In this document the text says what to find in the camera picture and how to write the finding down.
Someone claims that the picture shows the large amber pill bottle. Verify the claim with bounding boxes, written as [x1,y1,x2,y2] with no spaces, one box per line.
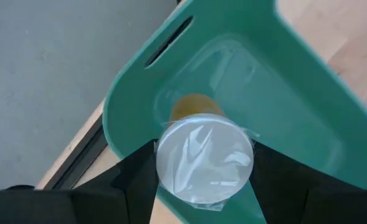
[154,93,256,212]

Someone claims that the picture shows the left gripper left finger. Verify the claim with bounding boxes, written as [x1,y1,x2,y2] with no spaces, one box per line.
[77,139,159,224]

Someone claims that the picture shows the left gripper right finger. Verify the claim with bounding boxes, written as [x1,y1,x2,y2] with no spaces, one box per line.
[250,141,358,224]

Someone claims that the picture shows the black aluminium table frame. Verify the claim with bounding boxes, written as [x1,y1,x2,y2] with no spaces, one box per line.
[43,114,108,190]

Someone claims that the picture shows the teal plastic bin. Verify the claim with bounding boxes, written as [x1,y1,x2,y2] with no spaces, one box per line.
[102,0,367,224]

